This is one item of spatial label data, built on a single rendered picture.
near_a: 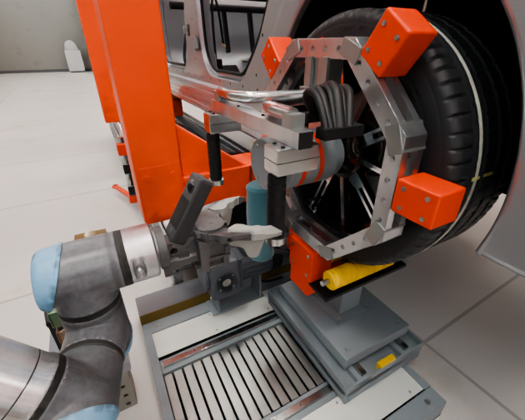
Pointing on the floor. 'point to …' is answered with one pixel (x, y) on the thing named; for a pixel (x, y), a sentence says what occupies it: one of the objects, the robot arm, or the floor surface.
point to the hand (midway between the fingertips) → (262, 210)
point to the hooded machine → (73, 57)
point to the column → (127, 392)
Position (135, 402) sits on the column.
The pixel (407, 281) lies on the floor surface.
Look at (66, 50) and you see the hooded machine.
